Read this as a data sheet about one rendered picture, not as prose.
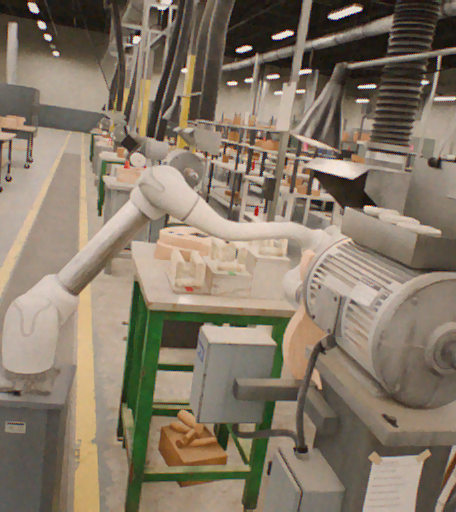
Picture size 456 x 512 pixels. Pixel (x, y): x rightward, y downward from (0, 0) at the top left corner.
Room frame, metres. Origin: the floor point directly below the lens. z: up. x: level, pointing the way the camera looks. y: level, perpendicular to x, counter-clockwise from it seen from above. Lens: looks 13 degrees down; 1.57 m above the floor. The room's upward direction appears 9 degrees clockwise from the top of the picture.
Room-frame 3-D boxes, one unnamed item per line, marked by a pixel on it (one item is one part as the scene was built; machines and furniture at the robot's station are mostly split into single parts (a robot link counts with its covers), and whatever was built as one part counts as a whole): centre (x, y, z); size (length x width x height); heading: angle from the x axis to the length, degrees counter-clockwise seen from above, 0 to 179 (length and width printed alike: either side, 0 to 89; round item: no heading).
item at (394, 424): (1.03, -0.38, 1.11); 0.36 x 0.24 x 0.04; 16
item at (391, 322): (1.09, -0.35, 1.25); 0.41 x 0.27 x 0.26; 16
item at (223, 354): (1.11, -0.10, 0.99); 0.24 x 0.21 x 0.26; 16
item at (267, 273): (2.22, -0.16, 1.02); 0.27 x 0.15 x 0.17; 15
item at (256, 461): (2.04, -0.26, 0.45); 0.05 x 0.05 x 0.90; 16
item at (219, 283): (2.19, -0.01, 0.98); 0.27 x 0.16 x 0.09; 15
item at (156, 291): (2.23, 0.05, 0.55); 0.62 x 0.58 x 0.76; 16
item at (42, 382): (1.57, 0.56, 0.73); 0.22 x 0.18 x 0.06; 9
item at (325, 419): (1.06, -0.24, 1.02); 0.13 x 0.04 x 0.04; 16
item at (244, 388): (1.13, -0.16, 1.02); 0.19 x 0.04 x 0.04; 106
